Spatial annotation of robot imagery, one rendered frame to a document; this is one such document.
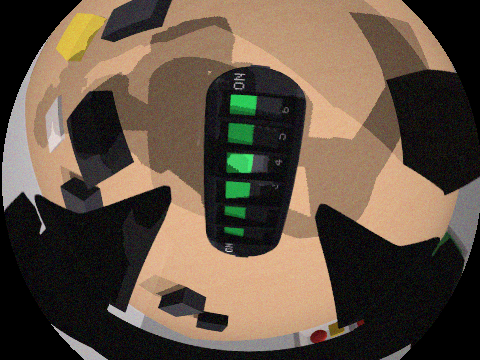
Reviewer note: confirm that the dark grey rounded unit with white label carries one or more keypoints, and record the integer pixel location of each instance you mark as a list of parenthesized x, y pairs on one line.
[(253, 127)]

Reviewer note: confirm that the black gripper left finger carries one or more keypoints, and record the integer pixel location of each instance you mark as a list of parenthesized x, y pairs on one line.
[(110, 243)]

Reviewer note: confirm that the white flat square plate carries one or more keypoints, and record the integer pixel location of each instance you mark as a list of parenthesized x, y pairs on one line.
[(55, 129)]

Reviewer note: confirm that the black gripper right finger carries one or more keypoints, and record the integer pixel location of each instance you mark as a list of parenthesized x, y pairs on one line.
[(363, 266)]

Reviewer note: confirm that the yellow rectangular block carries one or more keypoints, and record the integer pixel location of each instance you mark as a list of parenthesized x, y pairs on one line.
[(79, 34)]

